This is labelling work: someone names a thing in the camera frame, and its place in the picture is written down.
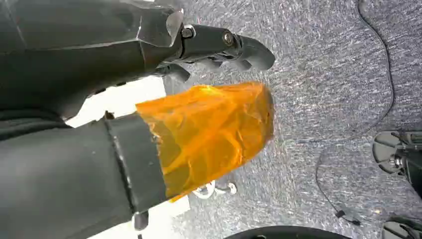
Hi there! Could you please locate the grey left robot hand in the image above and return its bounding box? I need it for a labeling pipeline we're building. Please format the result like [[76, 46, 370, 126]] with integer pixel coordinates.
[[0, 0, 276, 239]]

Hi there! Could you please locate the white chair base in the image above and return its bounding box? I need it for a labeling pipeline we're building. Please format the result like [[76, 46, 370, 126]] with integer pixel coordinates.
[[192, 180, 238, 201]]

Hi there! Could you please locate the black round base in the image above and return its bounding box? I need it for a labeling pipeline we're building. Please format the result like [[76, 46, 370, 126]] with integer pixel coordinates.
[[224, 226, 352, 239]]

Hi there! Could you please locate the black floor cable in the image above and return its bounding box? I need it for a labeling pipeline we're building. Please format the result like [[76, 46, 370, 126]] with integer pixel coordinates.
[[315, 0, 396, 227]]

